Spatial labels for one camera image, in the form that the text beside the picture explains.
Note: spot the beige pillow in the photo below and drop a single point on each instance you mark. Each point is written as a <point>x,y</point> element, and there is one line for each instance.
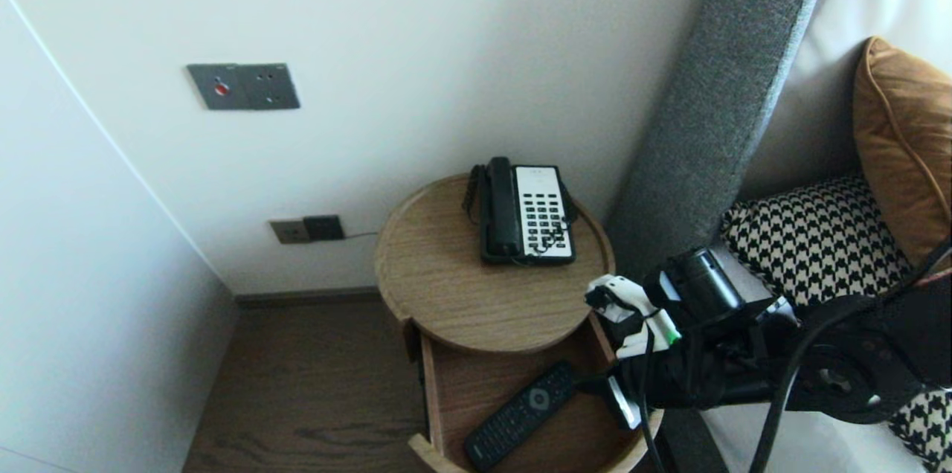
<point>803,138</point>

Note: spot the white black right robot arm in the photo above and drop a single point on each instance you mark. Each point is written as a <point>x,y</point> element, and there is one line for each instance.
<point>855,376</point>

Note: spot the round wooden bedside table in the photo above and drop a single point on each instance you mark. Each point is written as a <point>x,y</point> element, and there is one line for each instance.
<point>461,294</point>

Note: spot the black white houndstooth pillow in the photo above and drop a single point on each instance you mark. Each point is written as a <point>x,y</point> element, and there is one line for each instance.
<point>818,242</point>

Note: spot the grey wall switch panel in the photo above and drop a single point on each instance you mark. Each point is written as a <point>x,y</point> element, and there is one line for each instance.
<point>244,87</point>

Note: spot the brown wooden baseboard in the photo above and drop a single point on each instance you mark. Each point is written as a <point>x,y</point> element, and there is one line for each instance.
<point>297,298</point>

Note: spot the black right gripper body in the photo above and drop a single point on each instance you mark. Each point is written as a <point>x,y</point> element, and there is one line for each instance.
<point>684,380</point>

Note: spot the round wooden side table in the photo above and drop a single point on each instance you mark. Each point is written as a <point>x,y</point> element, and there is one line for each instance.
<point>476,391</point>

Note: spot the black tv remote control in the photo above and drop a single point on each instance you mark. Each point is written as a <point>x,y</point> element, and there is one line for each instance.
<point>520,413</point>

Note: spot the beige wall socket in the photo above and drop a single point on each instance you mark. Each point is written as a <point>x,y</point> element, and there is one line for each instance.
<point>288,232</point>

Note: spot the black wall plug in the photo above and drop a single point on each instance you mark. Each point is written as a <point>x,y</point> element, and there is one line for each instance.
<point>324,227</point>

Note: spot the brown velvet cushion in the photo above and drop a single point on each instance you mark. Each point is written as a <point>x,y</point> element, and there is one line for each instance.
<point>900,146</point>

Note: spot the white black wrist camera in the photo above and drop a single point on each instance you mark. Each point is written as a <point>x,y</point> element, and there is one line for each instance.
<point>699,283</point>

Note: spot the grey fabric headboard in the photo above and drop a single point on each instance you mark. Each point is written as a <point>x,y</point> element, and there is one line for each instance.
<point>706,123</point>

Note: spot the black telephone handset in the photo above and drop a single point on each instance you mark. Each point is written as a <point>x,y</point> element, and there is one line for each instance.
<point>502,213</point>

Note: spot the black and white telephone base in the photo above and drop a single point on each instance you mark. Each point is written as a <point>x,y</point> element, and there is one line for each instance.
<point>543,213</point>

